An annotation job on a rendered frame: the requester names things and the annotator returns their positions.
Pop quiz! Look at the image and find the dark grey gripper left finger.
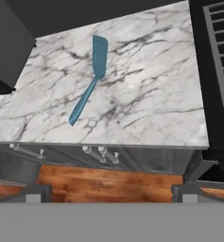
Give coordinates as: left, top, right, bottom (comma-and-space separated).
0, 183, 53, 204

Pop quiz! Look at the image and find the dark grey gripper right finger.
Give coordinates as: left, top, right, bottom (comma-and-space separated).
171, 183, 224, 204

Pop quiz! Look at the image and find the blue spatula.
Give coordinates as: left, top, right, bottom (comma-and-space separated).
68, 34, 110, 127

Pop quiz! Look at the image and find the black oven front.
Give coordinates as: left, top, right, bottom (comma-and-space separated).
182, 149, 224, 191

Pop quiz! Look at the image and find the dark grey cupboard door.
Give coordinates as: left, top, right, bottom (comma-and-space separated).
95, 147, 194, 176
0, 142, 60, 184
37, 144, 100, 169

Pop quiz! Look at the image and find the black hob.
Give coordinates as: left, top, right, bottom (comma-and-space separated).
188, 0, 224, 153

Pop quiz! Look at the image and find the grey hob grate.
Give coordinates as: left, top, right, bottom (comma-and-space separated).
202, 0, 224, 138

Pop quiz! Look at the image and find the dark grey tall cabinet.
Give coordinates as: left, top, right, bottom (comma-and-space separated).
0, 0, 38, 95

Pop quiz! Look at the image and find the silver cupboard handle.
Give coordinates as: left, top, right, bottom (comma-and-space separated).
81, 145, 109, 164
96, 145, 121, 165
9, 143, 47, 160

